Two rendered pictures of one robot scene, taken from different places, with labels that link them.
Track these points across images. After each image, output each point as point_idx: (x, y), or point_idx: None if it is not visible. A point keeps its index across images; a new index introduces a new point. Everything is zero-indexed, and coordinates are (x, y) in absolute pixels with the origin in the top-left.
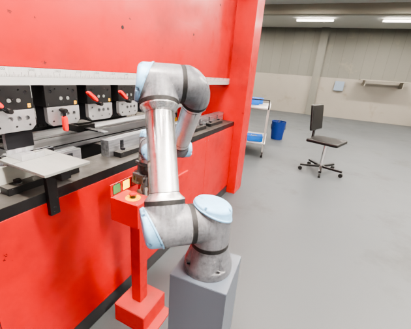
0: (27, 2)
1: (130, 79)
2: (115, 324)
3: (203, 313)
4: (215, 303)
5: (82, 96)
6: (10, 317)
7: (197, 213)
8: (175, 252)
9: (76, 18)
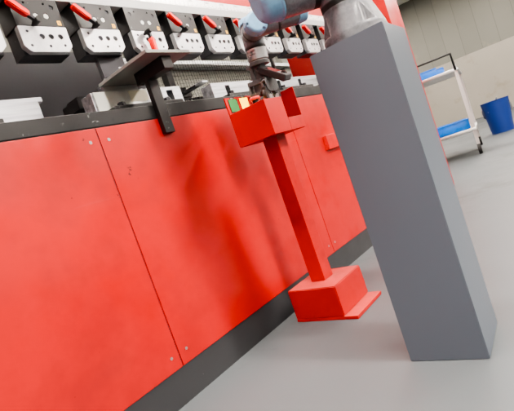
0: None
1: (213, 10)
2: (299, 324)
3: (369, 77)
4: (375, 46)
5: (164, 28)
6: (153, 257)
7: None
8: (368, 258)
9: None
